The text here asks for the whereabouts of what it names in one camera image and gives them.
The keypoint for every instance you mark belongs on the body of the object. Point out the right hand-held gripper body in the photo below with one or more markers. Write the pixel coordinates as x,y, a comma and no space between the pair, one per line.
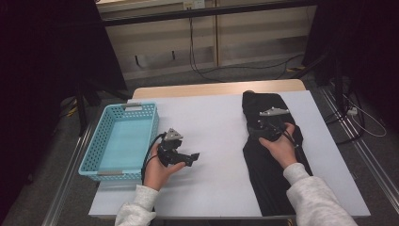
273,111

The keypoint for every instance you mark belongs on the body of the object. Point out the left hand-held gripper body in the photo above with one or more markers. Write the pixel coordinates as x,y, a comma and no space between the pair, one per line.
172,135

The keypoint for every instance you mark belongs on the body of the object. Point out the light blue plastic basket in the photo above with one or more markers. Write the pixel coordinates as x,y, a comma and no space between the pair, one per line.
125,141

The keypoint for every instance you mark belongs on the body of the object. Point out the black pants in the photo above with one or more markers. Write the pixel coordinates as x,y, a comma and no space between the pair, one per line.
266,182

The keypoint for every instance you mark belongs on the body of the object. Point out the person's left hand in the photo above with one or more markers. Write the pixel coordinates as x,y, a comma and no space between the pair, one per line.
155,175

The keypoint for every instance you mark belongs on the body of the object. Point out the person's right hand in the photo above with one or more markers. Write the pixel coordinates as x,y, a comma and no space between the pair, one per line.
284,152

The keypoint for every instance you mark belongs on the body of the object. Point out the wooden table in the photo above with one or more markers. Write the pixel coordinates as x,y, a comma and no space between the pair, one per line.
188,89

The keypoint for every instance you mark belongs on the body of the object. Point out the black metal stand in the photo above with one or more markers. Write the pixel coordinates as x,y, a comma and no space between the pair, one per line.
338,88

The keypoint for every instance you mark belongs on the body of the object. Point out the beige cabinet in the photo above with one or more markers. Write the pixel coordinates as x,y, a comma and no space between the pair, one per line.
251,40

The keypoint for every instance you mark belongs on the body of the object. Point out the black tripod stand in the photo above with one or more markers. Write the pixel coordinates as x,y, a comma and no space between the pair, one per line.
82,113

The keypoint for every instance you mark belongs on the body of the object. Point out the narrow black curtain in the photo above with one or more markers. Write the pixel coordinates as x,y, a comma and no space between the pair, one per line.
370,47

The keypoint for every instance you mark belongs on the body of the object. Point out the black metal bar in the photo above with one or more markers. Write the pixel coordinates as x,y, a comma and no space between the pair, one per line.
204,12

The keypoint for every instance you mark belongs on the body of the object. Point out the wide black curtain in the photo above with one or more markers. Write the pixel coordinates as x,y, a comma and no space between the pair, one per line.
37,62

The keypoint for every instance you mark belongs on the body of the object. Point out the aluminium floor rail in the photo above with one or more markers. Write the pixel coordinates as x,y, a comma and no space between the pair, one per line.
370,160
67,179

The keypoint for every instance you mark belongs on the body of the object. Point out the white wall socket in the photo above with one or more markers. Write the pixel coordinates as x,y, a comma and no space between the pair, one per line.
194,4

